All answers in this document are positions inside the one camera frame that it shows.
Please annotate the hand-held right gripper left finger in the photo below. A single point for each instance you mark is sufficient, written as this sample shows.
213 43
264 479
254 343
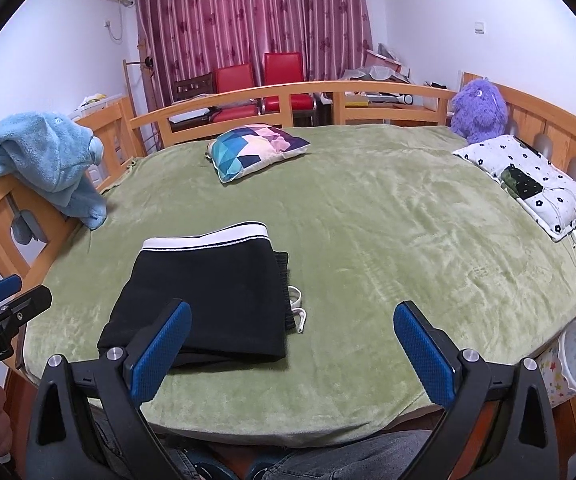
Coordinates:
160 355

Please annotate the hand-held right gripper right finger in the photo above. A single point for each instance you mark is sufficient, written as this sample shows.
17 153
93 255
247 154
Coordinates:
425 355

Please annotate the black pants with white stripe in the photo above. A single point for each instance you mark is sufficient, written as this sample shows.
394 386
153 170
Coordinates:
208 285

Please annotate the green plush blanket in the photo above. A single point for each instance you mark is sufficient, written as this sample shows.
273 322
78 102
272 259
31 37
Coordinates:
367 240

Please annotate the blue plush towel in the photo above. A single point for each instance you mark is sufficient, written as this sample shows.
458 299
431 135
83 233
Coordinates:
43 150

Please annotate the dark green cloth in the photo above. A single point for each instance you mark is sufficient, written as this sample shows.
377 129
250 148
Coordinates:
520 182

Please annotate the white storage box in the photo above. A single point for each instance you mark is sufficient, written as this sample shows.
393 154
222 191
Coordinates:
95 105

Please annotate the white floral pillow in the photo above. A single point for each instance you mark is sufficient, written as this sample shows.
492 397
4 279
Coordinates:
487 155

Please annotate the geometric patterned pillow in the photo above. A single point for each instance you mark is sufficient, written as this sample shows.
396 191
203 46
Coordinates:
253 147

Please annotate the wooden coat rack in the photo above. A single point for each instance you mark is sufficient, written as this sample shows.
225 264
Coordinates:
128 80

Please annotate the purple plush toy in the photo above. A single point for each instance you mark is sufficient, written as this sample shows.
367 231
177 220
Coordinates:
477 110

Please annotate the dark wooden chair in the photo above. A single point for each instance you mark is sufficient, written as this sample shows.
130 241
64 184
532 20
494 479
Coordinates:
193 85

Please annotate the cluttered desk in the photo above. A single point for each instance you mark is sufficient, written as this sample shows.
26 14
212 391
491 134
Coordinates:
387 72

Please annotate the maroon floral curtain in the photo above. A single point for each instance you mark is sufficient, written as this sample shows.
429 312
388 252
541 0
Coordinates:
248 10

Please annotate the wooden bed frame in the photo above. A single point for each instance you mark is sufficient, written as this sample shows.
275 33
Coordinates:
522 110

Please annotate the white wall outlet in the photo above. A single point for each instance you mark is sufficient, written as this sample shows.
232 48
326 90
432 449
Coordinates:
108 23

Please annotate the white wall switch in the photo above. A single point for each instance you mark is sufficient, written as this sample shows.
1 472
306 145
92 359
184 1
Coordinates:
477 27

